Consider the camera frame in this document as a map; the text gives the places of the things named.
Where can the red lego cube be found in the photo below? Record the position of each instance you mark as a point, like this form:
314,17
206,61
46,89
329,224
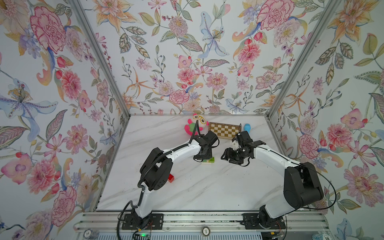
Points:
171,178

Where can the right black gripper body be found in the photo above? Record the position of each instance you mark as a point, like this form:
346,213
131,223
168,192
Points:
236,156

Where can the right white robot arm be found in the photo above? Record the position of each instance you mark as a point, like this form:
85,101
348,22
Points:
301,186

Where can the blue cylindrical toy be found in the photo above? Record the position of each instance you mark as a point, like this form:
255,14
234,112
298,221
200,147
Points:
247,128

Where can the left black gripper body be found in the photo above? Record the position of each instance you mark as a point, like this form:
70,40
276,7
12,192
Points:
207,153

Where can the pink plush toy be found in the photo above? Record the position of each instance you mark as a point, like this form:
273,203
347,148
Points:
195,125

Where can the aluminium mounting rail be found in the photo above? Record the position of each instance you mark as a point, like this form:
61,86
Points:
221,221

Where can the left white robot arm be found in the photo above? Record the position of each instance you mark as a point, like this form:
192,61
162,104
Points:
156,169

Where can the wooden chessboard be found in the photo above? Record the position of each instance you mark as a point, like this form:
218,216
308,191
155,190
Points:
225,131

